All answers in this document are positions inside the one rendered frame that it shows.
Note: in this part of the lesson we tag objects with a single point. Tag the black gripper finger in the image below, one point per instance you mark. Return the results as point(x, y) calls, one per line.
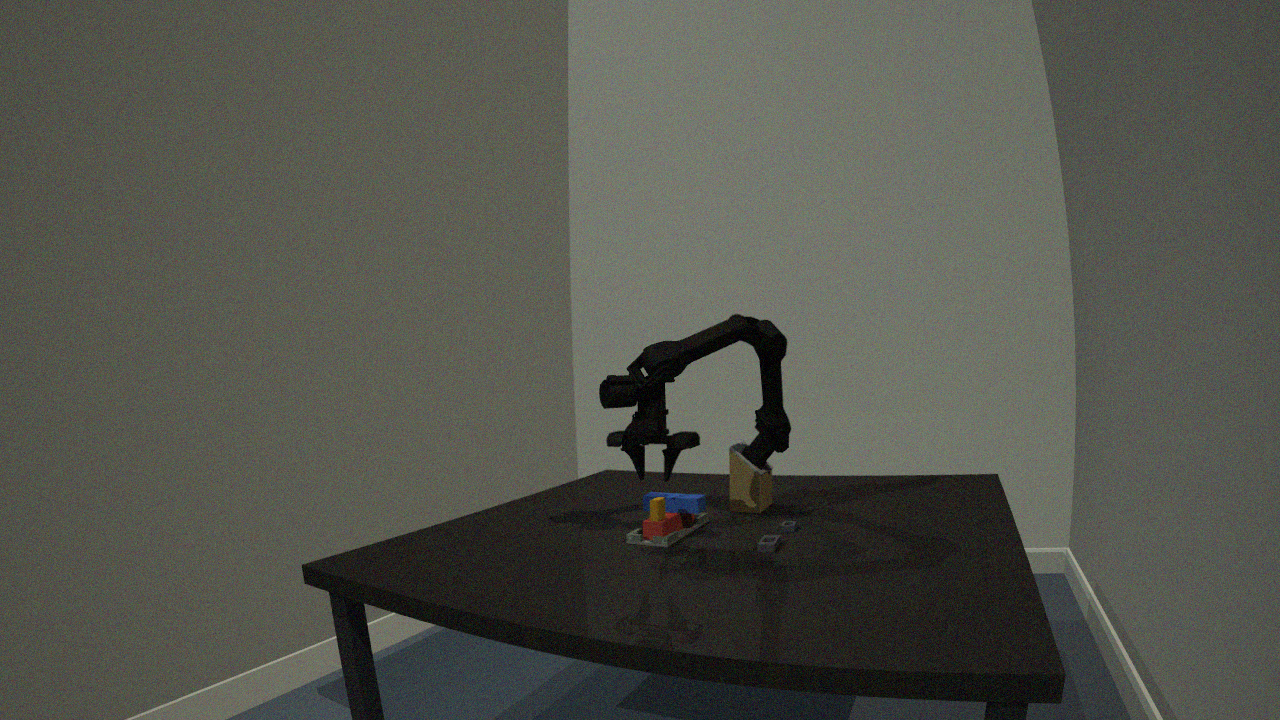
point(671, 456)
point(637, 456)

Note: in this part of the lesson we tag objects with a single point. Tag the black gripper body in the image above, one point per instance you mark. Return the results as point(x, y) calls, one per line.
point(683, 439)

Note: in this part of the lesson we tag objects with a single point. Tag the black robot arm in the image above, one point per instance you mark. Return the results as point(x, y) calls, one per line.
point(665, 360)

